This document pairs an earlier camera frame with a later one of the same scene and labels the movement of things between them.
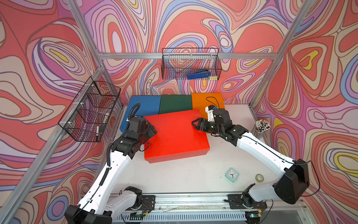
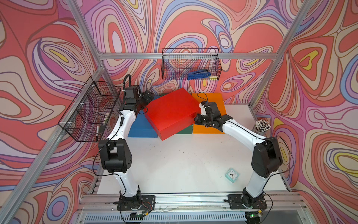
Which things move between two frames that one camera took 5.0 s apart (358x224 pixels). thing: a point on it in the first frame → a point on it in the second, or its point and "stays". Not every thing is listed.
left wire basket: x=86 y=119 stays
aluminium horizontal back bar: x=188 y=55 stays
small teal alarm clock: x=232 y=175 stays
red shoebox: x=176 y=136 → x=168 y=114
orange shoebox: x=201 y=101 stays
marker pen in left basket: x=97 y=133 stays
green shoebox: x=169 y=103 → x=189 y=130
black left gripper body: x=149 y=131 → x=137 y=104
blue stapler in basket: x=198 y=74 stays
